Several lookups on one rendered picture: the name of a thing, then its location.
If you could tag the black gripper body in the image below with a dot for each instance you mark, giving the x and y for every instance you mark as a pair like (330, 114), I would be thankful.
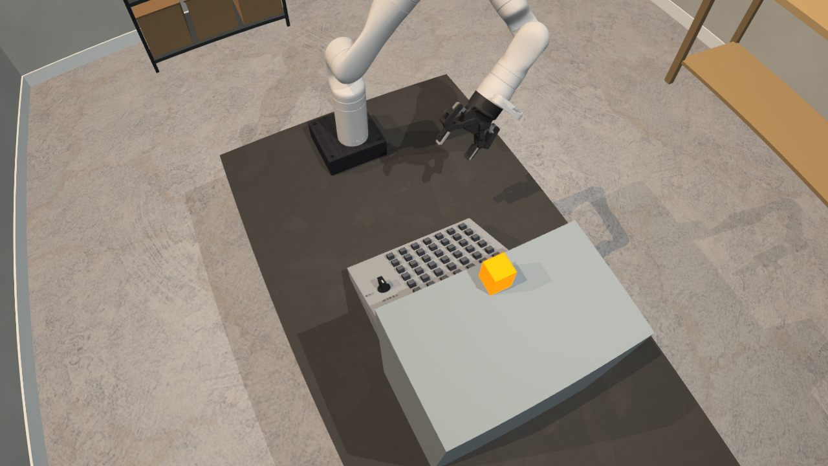
(477, 105)

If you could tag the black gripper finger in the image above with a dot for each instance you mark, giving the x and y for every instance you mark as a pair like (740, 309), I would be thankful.
(484, 140)
(451, 122)

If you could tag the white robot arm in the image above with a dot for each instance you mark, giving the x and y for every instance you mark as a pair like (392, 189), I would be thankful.
(347, 61)

